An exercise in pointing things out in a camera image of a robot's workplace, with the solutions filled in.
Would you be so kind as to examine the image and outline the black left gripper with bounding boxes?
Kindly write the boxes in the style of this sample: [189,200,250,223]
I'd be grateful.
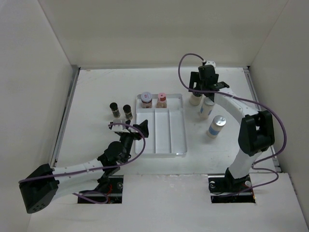
[119,119,148,163]

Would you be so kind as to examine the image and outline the grinder jar white contents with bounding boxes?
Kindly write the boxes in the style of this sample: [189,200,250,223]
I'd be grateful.
[189,92,203,106]

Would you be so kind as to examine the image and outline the pink cap spice jar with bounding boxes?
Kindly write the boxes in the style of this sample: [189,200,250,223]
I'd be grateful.
[156,93,167,108]

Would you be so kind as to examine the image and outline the orange label silver cap jar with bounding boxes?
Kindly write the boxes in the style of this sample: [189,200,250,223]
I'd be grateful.
[140,92,153,108]

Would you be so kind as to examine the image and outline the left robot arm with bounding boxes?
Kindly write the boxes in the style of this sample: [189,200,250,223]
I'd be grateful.
[18,119,149,214]

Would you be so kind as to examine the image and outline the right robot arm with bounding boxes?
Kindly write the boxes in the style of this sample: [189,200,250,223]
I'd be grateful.
[189,64,275,193]

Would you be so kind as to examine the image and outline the blue label bottle near grinders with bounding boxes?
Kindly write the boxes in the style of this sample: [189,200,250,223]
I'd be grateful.
[199,97,215,119]

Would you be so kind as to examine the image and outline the dark spice bottle black cap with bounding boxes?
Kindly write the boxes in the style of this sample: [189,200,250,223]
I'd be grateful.
[123,104,133,120]

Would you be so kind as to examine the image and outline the white divided organizer tray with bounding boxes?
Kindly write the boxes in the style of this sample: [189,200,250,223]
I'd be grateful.
[135,94,187,158]

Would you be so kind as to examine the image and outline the dark spice bottle far left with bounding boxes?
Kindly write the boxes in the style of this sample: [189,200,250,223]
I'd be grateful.
[110,102,120,118]

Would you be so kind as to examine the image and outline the blue label silver cap bottle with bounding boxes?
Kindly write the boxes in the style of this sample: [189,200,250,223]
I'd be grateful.
[207,115,226,139]

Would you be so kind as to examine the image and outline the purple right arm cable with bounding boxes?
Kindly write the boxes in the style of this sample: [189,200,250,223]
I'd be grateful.
[178,53,287,198]

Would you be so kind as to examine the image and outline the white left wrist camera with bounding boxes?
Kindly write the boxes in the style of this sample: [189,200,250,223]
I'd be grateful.
[202,60,216,68]

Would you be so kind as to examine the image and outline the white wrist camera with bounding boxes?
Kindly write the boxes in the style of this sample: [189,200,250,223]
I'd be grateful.
[108,119,130,132]
[202,60,216,68]

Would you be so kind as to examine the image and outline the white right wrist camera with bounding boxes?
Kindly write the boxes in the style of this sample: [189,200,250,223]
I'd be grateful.
[108,119,130,132]

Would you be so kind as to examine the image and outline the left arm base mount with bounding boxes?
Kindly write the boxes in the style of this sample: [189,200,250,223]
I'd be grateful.
[77,175,124,204]

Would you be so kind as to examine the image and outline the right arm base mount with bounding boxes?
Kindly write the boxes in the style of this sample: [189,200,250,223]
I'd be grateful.
[208,175,255,203]

